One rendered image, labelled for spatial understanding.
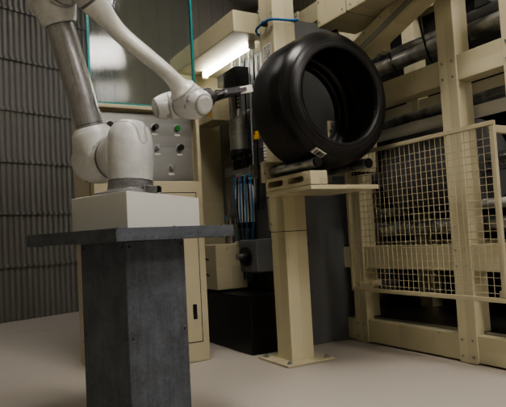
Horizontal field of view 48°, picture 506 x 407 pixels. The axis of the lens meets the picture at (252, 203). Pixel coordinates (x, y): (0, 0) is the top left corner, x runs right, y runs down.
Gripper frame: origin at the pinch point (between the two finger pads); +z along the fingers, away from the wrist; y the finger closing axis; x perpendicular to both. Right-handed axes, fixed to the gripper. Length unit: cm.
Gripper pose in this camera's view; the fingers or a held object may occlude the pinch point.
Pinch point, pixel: (244, 89)
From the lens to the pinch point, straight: 239.2
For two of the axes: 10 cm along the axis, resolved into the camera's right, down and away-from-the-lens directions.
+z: 8.2, -2.8, 5.0
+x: 2.8, 9.6, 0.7
